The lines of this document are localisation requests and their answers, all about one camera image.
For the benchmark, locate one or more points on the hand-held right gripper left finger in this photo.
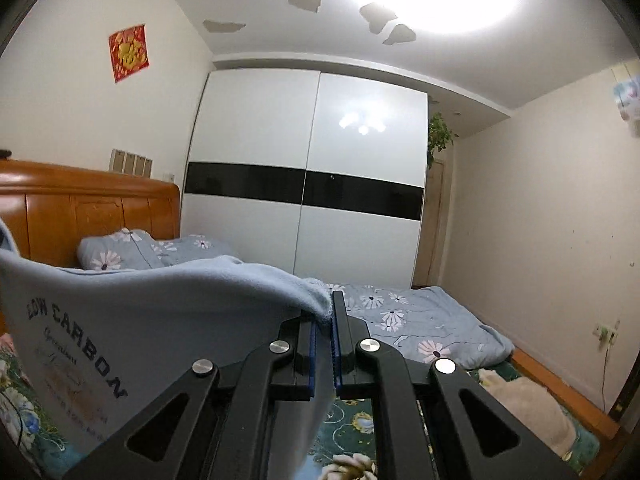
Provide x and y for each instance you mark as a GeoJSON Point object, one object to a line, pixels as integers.
{"type": "Point", "coordinates": [311, 360]}

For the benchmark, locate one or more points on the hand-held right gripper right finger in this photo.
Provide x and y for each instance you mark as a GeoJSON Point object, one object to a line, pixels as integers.
{"type": "Point", "coordinates": [335, 360]}

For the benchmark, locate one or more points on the light blue printed sweatshirt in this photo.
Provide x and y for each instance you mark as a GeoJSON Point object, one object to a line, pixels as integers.
{"type": "Point", "coordinates": [150, 310]}

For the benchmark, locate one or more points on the green floral bed sheet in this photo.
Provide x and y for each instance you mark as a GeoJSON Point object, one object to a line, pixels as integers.
{"type": "Point", "coordinates": [350, 420]}

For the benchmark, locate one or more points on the light blue floral quilt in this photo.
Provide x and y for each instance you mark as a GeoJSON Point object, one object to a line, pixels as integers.
{"type": "Point", "coordinates": [430, 320]}

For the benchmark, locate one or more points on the light blue floral pillow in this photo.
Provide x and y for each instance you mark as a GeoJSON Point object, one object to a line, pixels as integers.
{"type": "Point", "coordinates": [117, 252]}
{"type": "Point", "coordinates": [200, 247]}

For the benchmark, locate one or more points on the cream fluffy cloth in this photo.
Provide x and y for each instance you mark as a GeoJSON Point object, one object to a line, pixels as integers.
{"type": "Point", "coordinates": [530, 410]}

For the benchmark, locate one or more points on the white wardrobe with black band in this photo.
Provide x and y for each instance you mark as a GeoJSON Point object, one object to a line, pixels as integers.
{"type": "Point", "coordinates": [310, 135]}

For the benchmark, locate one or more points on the green potted plant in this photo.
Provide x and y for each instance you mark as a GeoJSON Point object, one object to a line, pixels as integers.
{"type": "Point", "coordinates": [440, 135]}

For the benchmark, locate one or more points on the beige panelled holder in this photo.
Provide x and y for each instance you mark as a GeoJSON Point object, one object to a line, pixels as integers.
{"type": "Point", "coordinates": [130, 162]}

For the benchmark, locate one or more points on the wooden bed headboard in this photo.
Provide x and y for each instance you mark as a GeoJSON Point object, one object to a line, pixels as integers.
{"type": "Point", "coordinates": [75, 210]}

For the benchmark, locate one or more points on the wooden bed frame rail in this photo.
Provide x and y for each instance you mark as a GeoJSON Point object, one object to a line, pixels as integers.
{"type": "Point", "coordinates": [560, 385]}

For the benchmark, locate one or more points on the wall socket with plug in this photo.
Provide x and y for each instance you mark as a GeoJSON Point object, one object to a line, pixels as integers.
{"type": "Point", "coordinates": [606, 333]}

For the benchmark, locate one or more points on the red paper wall decoration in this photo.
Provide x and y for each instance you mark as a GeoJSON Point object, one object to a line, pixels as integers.
{"type": "Point", "coordinates": [129, 53]}

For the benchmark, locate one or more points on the wall poster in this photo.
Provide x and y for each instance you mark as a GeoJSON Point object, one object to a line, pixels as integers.
{"type": "Point", "coordinates": [629, 100]}

